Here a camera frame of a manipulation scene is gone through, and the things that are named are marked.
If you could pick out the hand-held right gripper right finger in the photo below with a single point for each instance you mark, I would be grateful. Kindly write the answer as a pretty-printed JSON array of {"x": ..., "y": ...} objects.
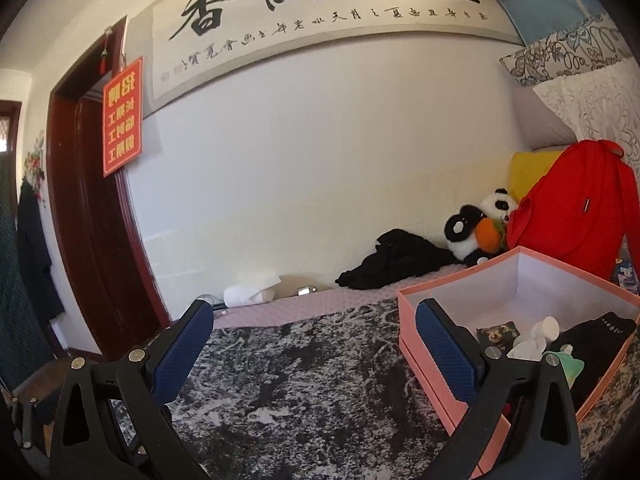
[{"x": 445, "y": 355}]

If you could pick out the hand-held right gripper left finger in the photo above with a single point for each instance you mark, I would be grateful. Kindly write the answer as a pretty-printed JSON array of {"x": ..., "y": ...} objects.
[{"x": 180, "y": 355}]

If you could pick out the pink cardboard box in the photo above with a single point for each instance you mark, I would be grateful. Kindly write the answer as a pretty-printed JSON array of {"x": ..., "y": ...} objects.
[{"x": 550, "y": 280}]

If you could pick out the black sock with grey dots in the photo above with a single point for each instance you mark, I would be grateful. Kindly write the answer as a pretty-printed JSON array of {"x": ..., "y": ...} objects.
[{"x": 600, "y": 355}]

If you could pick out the dark patterned pouch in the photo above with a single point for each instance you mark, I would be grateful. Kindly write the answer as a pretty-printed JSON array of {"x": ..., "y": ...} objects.
[{"x": 500, "y": 332}]

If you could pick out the white toilet paper roll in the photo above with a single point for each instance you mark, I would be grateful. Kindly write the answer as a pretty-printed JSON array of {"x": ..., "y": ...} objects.
[{"x": 245, "y": 294}]

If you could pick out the white plastic bottle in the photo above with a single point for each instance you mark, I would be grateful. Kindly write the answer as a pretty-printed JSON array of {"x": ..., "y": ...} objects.
[{"x": 537, "y": 335}]

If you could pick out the black clothing pile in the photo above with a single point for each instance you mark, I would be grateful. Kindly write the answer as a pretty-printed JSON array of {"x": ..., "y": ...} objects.
[{"x": 395, "y": 262}]

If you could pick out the pink bedsheet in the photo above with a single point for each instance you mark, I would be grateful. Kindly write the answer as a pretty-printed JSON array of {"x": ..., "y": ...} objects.
[{"x": 340, "y": 305}]

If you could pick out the panda plush toy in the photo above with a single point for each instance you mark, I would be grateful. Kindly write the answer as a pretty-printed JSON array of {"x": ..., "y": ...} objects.
[
  {"x": 462, "y": 237},
  {"x": 502, "y": 203}
]

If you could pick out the grey black patterned blanket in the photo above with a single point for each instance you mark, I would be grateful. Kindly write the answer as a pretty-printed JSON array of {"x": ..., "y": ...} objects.
[{"x": 300, "y": 385}]

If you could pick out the orange plush fruit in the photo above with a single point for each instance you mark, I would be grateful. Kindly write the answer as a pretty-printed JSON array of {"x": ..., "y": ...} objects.
[{"x": 487, "y": 235}]

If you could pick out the light green plastic item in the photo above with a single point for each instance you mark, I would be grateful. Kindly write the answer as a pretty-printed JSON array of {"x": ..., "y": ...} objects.
[{"x": 572, "y": 367}]

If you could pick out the small silver object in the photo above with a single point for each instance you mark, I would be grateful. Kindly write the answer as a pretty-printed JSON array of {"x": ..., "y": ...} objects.
[{"x": 306, "y": 290}]

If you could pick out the dark hanging coat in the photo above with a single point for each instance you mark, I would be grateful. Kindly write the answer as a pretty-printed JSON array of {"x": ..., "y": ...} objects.
[{"x": 37, "y": 260}]

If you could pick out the red backpack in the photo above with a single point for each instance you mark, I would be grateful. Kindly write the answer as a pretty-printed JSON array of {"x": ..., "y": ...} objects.
[{"x": 570, "y": 215}]

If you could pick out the colourful small package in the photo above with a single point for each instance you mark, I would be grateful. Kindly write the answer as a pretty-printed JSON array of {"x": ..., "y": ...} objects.
[{"x": 627, "y": 270}]

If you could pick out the yellow pillow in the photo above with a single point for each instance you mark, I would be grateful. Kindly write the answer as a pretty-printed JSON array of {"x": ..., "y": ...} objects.
[{"x": 530, "y": 170}]

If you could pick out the red hanging ornament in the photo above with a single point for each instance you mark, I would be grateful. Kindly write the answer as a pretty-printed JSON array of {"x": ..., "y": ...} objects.
[{"x": 105, "y": 50}]

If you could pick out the floral patterned pillow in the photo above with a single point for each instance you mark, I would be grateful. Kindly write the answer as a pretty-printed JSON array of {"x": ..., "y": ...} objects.
[{"x": 570, "y": 52}]

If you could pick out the brown wooden door frame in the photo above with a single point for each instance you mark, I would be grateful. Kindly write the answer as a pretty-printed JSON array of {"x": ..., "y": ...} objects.
[{"x": 100, "y": 260}]

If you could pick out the flower wall decal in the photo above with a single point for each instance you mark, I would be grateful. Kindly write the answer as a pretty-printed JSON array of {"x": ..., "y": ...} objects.
[{"x": 36, "y": 160}]

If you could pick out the red wall poster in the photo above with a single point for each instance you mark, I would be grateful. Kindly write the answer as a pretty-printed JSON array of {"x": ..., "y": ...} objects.
[{"x": 123, "y": 115}]

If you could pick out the calligraphy wall scroll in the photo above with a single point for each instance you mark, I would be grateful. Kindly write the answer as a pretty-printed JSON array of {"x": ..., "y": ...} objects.
[{"x": 325, "y": 25}]

